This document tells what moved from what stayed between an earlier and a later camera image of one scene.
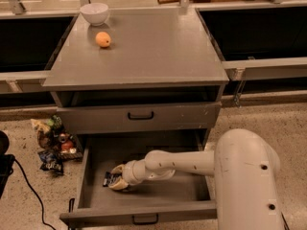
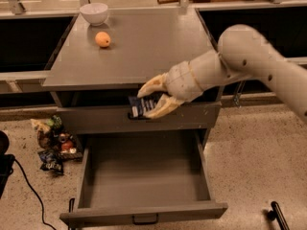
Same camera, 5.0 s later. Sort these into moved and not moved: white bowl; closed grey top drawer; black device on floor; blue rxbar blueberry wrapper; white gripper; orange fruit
Moved: white gripper; blue rxbar blueberry wrapper
Not moved: orange fruit; closed grey top drawer; black device on floor; white bowl
